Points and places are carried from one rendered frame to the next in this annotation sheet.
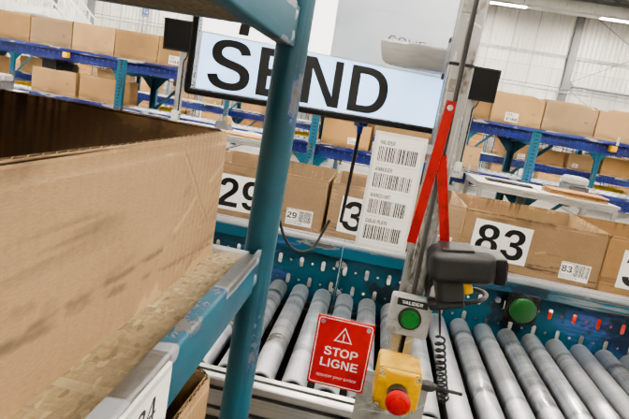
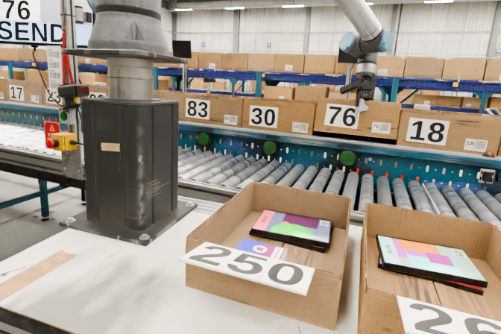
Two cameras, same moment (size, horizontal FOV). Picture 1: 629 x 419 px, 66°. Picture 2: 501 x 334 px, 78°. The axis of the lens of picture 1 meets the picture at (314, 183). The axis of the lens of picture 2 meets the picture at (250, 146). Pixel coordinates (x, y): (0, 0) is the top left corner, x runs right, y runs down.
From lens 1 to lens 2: 1.35 m
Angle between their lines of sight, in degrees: 14
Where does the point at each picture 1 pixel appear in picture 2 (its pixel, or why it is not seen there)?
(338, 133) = (273, 94)
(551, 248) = (218, 109)
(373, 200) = (51, 72)
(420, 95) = (80, 33)
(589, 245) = (234, 105)
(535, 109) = (399, 65)
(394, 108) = not seen: hidden behind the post
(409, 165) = (57, 57)
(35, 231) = not seen: outside the picture
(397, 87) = not seen: hidden behind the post
